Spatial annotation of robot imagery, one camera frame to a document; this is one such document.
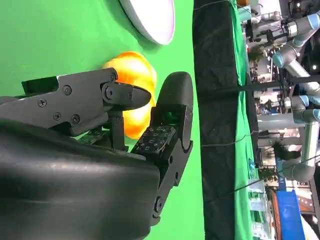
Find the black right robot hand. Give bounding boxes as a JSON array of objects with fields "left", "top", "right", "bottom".
[{"left": 0, "top": 67, "right": 195, "bottom": 240}]

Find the black drape cloth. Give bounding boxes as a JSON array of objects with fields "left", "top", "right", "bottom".
[{"left": 191, "top": 0, "right": 260, "bottom": 240}]

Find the lilac plate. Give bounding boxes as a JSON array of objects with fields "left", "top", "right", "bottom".
[{"left": 118, "top": 0, "right": 176, "bottom": 46}]

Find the green table cloth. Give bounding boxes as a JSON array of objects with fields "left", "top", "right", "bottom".
[{"left": 0, "top": 0, "right": 206, "bottom": 240}]

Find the blue plastic crate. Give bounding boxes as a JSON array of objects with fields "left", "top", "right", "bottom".
[{"left": 276, "top": 190, "right": 307, "bottom": 240}]

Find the green fabric sheet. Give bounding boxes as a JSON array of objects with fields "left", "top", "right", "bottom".
[{"left": 229, "top": 0, "right": 260, "bottom": 240}]

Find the dark green plant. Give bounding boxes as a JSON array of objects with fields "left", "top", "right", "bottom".
[{"left": 272, "top": 141, "right": 301, "bottom": 161}]

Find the orange white toy bread roll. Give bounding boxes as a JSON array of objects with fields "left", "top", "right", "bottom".
[{"left": 101, "top": 51, "right": 158, "bottom": 138}]

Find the black metal bar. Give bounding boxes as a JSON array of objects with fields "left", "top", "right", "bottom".
[{"left": 199, "top": 76, "right": 320, "bottom": 97}]

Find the thin grey cable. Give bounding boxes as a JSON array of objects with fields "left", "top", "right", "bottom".
[
  {"left": 232, "top": 154, "right": 320, "bottom": 194},
  {"left": 201, "top": 131, "right": 259, "bottom": 148},
  {"left": 193, "top": 0, "right": 231, "bottom": 12}
]

